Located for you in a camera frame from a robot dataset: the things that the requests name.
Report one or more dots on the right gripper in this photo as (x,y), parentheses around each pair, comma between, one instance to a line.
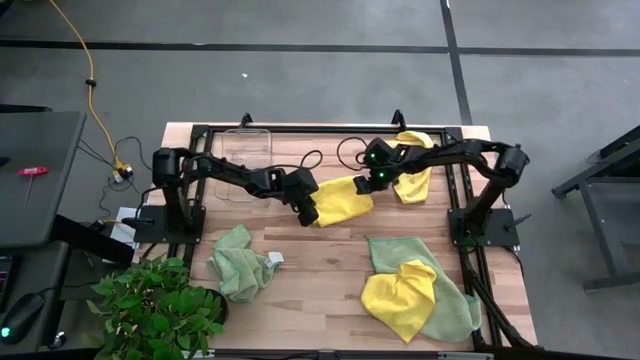
(385,180)

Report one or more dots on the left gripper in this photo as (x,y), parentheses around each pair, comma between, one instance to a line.
(302,186)

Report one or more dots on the yellow microfiber towel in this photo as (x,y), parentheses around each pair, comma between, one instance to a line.
(340,202)
(400,300)
(412,187)

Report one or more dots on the clear plastic bin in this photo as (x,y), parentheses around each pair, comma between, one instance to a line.
(245,145)

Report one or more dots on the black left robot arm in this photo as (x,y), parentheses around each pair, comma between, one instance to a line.
(235,175)

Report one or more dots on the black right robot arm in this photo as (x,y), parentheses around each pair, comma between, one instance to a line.
(450,152)

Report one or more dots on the green microfiber towel white tag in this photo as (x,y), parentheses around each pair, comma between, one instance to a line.
(240,270)

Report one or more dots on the potted green plant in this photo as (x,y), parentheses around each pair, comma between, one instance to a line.
(150,310)

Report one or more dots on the white paper sheet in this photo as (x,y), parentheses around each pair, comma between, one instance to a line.
(120,235)

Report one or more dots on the yellow black power connector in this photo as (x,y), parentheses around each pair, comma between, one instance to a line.
(122,172)

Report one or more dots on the black desk base beam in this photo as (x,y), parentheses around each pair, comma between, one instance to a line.
(90,240)

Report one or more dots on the grey metal stand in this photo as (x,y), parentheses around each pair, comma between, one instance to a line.
(607,235)

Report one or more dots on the grey desk top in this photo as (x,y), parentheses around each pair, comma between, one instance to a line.
(40,215)

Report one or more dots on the dark desk surface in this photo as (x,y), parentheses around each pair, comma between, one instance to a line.
(45,270)

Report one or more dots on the black computer mouse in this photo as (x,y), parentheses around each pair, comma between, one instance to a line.
(22,315)

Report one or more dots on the black backlit keyboard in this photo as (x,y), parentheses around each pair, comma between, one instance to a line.
(4,280)

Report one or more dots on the black metal table frame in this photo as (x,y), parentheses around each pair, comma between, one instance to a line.
(325,129)

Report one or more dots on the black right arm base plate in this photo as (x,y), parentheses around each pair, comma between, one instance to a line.
(500,232)

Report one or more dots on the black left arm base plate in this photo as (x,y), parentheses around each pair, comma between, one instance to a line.
(150,230)

